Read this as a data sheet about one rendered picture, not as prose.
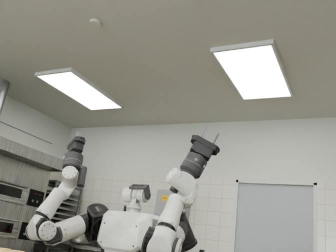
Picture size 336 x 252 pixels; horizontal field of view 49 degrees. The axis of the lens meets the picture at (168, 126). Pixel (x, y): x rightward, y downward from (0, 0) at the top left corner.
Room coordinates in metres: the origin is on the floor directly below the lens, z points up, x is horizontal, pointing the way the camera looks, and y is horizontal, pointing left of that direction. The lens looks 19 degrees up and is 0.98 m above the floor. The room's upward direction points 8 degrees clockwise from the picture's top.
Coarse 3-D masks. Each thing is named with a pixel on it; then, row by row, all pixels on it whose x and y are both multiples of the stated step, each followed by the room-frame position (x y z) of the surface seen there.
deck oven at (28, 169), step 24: (0, 144) 4.26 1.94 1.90; (0, 168) 4.60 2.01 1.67; (24, 168) 4.92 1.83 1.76; (48, 168) 5.17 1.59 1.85; (0, 192) 4.65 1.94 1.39; (24, 192) 4.97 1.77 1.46; (0, 216) 4.77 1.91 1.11; (24, 216) 5.10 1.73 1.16; (0, 240) 4.85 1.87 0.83; (24, 240) 5.18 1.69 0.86
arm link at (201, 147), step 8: (192, 136) 1.41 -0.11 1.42; (200, 136) 1.40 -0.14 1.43; (192, 144) 1.40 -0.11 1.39; (200, 144) 1.40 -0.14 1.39; (208, 144) 1.40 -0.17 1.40; (192, 152) 1.38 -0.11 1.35; (200, 152) 1.38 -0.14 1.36; (208, 152) 1.39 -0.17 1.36; (216, 152) 1.40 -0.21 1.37; (192, 160) 1.37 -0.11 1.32; (200, 160) 1.37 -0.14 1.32
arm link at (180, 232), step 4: (180, 228) 1.46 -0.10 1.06; (144, 232) 1.30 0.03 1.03; (176, 232) 1.41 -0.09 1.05; (180, 232) 1.43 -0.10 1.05; (144, 236) 1.29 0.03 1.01; (180, 236) 1.42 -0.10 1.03; (184, 236) 1.47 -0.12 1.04; (176, 240) 1.27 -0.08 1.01; (180, 240) 1.28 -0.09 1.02; (140, 244) 1.29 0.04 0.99; (176, 244) 1.27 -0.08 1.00; (180, 244) 1.28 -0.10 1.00; (140, 248) 1.30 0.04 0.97; (172, 248) 1.26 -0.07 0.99; (176, 248) 1.26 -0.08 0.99; (180, 248) 1.31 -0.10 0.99
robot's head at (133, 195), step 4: (124, 188) 1.67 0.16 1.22; (128, 188) 1.66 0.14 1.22; (124, 192) 1.65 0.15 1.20; (128, 192) 1.64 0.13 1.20; (132, 192) 1.64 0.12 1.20; (136, 192) 1.63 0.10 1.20; (140, 192) 1.61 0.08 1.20; (124, 196) 1.66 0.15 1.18; (128, 196) 1.64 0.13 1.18; (132, 196) 1.64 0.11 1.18; (136, 196) 1.63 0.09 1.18; (140, 196) 1.61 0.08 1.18; (124, 200) 1.67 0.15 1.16; (128, 200) 1.66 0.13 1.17; (132, 200) 1.65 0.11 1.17; (136, 200) 1.66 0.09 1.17; (140, 200) 1.64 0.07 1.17; (132, 204) 1.64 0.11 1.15; (136, 204) 1.64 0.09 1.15; (140, 204) 1.66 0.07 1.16
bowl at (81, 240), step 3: (75, 237) 5.83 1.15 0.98; (78, 237) 5.83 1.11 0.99; (81, 237) 5.84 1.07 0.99; (84, 237) 5.86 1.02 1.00; (69, 240) 5.93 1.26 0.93; (72, 240) 5.87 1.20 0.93; (75, 240) 5.85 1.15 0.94; (78, 240) 5.85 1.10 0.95; (81, 240) 5.86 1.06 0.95; (84, 240) 5.88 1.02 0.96; (75, 243) 5.91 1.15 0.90; (78, 243) 5.90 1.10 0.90; (81, 243) 5.90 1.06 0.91; (84, 243) 5.93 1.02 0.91; (87, 243) 5.99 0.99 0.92
